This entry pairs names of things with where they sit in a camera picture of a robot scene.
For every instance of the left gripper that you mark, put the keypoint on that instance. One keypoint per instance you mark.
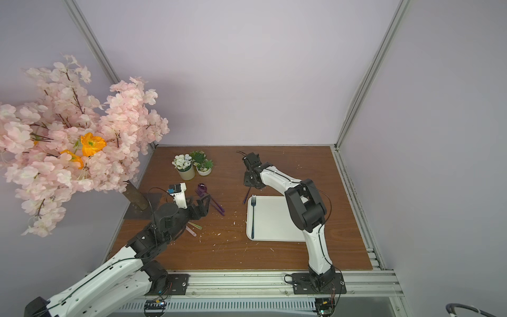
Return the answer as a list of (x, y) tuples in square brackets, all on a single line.
[(199, 206)]

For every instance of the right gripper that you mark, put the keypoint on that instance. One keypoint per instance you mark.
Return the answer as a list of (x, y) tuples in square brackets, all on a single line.
[(252, 179)]

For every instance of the purple spoon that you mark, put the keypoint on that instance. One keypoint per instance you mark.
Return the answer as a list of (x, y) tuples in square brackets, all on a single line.
[(247, 195), (204, 187)]

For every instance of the blue metal fork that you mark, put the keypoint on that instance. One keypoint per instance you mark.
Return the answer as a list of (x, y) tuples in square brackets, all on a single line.
[(253, 205)]

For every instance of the white rectangular tray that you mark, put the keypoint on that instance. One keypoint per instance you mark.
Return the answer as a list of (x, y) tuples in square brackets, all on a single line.
[(272, 221)]

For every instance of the purple fork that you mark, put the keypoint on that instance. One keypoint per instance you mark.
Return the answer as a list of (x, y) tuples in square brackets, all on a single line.
[(201, 193)]

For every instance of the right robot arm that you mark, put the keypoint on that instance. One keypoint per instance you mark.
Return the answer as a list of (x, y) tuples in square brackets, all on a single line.
[(306, 209)]

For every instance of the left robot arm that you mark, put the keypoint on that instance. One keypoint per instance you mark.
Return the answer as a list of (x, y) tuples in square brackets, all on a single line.
[(131, 273)]

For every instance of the green stick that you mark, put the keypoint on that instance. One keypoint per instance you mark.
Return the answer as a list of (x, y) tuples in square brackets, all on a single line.
[(195, 225)]

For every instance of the green succulent in white pot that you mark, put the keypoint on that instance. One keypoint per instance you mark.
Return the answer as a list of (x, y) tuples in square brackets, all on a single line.
[(203, 165)]

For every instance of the pink stick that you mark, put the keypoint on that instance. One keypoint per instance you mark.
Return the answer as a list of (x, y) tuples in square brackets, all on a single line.
[(191, 231)]

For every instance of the white flowers in beige pot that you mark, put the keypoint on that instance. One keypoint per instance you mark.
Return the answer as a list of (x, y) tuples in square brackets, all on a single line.
[(184, 165)]

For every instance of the grey metal tree base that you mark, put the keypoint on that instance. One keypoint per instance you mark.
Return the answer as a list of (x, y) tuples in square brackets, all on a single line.
[(134, 212)]

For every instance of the left controller board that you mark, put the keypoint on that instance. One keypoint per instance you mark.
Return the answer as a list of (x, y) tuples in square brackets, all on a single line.
[(154, 308)]

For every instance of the controller board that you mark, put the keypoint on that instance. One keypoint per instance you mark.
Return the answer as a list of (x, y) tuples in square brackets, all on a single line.
[(154, 308), (324, 307)]

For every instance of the right controller board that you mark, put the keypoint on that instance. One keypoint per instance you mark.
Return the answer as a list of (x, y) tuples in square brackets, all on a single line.
[(324, 307)]

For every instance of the pink cherry blossom tree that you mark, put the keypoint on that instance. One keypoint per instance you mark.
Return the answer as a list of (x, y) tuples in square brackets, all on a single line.
[(68, 141)]

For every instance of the black curved bar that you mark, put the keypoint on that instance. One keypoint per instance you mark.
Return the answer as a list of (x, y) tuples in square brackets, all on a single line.
[(452, 310)]

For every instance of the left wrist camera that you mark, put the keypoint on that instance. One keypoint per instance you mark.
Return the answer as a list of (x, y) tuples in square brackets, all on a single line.
[(177, 192)]

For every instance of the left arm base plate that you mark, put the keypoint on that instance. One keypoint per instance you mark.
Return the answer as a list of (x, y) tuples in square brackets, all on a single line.
[(169, 285)]

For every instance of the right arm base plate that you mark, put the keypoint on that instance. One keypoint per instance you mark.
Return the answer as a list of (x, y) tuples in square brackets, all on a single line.
[(305, 284)]

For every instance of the aluminium rail frame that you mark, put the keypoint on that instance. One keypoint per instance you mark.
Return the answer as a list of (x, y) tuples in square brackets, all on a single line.
[(211, 284)]

